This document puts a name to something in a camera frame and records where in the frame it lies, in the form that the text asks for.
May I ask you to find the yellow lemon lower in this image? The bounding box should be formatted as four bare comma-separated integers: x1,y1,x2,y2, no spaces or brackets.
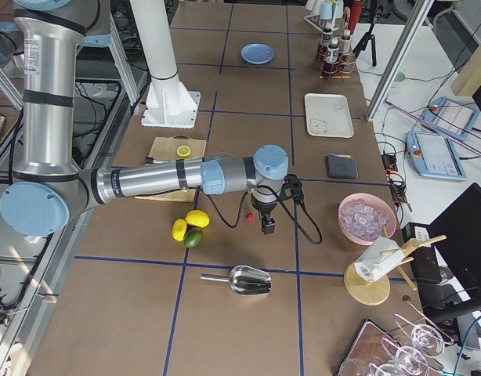
172,219,188,242

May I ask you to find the wine glass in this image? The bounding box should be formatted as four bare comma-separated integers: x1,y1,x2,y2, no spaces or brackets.
381,338,429,376
394,314,445,358

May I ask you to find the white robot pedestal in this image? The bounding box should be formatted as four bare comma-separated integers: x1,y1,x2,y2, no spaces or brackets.
130,0,201,129

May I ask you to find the pink bowl with ice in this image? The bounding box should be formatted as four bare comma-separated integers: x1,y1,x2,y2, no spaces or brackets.
338,193,397,245

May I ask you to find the copper wire bottle rack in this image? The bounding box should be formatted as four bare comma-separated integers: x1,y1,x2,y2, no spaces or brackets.
317,48,356,79

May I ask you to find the blue plate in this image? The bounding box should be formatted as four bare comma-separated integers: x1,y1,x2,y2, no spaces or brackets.
240,43,275,65

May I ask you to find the grey folded cloth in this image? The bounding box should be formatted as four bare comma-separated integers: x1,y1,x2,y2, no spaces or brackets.
324,154,358,179

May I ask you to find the wooden round stand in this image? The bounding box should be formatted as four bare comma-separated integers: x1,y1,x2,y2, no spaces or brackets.
344,235,447,306

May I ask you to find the blue teach pendant far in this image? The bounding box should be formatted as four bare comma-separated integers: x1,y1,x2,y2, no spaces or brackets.
421,96,480,141

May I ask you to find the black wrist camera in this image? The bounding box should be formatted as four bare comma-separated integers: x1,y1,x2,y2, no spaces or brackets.
280,174,304,206

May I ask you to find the blue teach pendant near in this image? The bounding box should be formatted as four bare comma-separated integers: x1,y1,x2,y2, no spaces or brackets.
406,131,467,181

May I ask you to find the yellow lemon upper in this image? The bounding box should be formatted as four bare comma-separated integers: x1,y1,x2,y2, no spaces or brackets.
185,209,210,228

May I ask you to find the dark drink bottle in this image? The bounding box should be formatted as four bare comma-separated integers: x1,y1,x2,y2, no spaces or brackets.
325,38,339,65
339,29,351,63
316,27,333,63

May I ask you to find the lemon half slice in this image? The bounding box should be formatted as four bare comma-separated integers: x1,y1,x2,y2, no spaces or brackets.
176,145,191,158

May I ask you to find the yellow lemon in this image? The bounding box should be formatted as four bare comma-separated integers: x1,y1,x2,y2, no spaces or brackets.
172,219,188,242
185,209,210,228

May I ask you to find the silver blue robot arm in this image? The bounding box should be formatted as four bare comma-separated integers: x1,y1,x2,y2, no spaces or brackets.
0,1,288,237

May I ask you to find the green lime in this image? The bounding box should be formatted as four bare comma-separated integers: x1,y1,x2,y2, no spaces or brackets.
183,227,203,248

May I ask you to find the blue teach pendant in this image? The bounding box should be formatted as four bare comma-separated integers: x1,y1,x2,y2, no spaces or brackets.
406,131,467,181
421,96,480,141

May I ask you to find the black tripod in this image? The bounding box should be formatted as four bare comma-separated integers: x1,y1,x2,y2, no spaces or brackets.
353,0,383,67

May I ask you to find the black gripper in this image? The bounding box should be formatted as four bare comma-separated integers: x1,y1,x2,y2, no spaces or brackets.
251,188,277,235

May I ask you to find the metal scoop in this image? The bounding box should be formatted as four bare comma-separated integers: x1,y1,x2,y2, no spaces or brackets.
201,266,272,295

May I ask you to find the black monitor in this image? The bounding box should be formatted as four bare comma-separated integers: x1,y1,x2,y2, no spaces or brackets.
428,183,481,323

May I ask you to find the wooden cutting board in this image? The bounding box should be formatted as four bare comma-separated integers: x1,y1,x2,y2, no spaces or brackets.
136,136,206,203

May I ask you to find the aluminium frame post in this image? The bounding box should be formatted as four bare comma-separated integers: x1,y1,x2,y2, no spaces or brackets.
365,0,434,121

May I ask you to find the knife with metal handle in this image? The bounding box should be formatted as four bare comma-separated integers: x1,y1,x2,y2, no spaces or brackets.
144,156,204,164

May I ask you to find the cream bear tray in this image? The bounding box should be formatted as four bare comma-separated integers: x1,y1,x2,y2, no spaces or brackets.
304,93,354,139

